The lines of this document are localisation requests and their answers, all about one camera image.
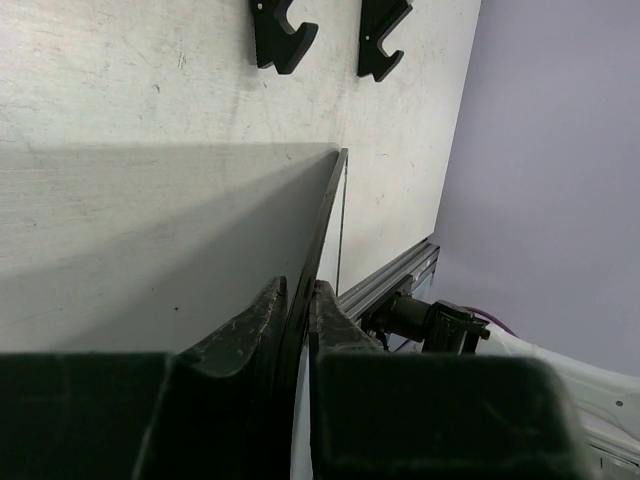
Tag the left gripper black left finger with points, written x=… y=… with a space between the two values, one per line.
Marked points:
x=211 y=420

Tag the metal wire whiteboard stand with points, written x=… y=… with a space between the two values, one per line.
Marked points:
x=279 y=44

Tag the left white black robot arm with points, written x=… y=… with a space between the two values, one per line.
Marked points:
x=442 y=415

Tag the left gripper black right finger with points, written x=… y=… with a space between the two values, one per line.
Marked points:
x=339 y=352

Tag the aluminium extrusion rail frame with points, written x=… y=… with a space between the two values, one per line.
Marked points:
x=404 y=273

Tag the small black-framed whiteboard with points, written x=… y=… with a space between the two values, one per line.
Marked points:
x=195 y=234

